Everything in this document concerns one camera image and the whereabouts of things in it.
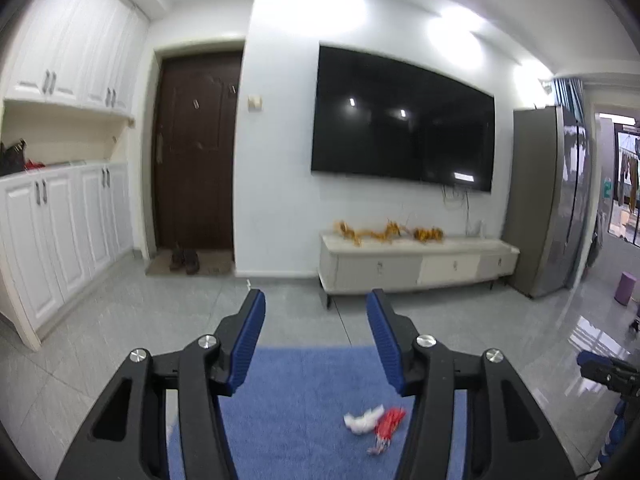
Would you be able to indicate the red cloth item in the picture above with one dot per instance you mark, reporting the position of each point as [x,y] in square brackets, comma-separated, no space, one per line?
[35,165]

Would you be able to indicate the brown entrance door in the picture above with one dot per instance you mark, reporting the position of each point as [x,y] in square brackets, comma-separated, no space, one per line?
[195,160]

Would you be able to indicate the white router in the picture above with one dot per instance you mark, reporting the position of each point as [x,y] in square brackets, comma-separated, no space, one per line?
[479,222]

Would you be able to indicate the small golden ornament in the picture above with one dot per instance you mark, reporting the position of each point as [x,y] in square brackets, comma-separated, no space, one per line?
[429,222]

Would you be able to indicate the brown doormat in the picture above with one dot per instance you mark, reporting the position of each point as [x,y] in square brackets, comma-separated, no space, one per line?
[215,264]

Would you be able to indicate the white wall cabinets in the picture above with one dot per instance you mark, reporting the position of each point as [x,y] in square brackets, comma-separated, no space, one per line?
[75,35]

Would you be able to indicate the white crumpled wrapper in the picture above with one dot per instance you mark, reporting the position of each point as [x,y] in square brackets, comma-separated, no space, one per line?
[361,421]

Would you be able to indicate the blue rug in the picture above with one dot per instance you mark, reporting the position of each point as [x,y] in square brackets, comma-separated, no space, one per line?
[300,410]

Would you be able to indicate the black handbag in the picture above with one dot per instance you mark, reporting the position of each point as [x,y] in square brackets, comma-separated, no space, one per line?
[11,157]

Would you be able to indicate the purple stool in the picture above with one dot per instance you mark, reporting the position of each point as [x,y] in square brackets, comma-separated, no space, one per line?
[626,289]

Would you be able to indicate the blue curtain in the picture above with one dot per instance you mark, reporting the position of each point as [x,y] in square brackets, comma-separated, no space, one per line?
[567,97]

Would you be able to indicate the white floor cabinets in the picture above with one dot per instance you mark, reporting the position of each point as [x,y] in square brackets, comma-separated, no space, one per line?
[60,240]

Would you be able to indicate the long golden dragon ornament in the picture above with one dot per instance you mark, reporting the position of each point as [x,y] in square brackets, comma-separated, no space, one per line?
[372,225]

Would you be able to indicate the wall-mounted black television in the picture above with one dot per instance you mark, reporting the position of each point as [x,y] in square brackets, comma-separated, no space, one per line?
[400,120]

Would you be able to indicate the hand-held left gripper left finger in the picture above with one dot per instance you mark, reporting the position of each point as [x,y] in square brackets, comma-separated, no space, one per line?
[247,340]

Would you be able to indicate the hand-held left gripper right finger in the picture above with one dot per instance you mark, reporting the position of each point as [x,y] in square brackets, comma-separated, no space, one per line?
[386,340]

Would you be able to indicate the white television cabinet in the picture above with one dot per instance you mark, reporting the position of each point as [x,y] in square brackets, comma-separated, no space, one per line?
[380,270]

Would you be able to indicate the grey refrigerator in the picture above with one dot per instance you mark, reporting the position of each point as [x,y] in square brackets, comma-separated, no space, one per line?
[540,200]

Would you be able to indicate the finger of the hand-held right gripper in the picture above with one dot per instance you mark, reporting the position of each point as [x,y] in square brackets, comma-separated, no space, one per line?
[592,367]

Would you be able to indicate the beige wall switch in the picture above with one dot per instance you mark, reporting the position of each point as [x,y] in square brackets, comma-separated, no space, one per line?
[255,102]

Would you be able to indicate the hanging clothes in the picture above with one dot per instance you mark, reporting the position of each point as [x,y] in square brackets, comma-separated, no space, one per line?
[631,180]

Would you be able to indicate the dark hanging jacket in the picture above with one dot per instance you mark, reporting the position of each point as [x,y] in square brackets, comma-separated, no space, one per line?
[596,235]

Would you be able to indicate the dark red snack wrapper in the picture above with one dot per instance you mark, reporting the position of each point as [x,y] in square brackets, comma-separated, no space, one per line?
[389,422]

